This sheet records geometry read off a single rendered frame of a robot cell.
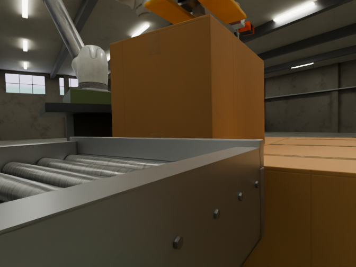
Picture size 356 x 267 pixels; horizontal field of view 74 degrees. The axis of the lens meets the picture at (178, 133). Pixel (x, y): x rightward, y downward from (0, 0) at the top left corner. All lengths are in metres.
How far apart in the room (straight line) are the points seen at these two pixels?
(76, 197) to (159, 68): 0.62
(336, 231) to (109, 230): 0.51
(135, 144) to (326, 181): 0.48
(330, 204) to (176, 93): 0.47
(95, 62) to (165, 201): 1.18
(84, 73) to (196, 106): 0.81
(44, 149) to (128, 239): 0.70
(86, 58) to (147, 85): 0.65
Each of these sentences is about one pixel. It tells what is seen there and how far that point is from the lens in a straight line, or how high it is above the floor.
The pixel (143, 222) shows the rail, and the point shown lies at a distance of 0.22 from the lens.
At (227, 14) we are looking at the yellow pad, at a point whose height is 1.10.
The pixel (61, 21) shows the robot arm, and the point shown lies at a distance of 1.69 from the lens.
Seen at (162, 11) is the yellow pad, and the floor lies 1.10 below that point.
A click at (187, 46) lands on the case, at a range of 0.72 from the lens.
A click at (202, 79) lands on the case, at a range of 0.68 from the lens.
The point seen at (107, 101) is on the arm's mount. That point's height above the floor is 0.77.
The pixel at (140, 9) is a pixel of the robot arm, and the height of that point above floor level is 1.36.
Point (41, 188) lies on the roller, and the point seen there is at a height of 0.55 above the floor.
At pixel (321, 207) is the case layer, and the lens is 0.61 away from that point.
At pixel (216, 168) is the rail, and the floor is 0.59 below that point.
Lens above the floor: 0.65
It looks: 2 degrees down
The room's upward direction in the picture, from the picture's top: 1 degrees counter-clockwise
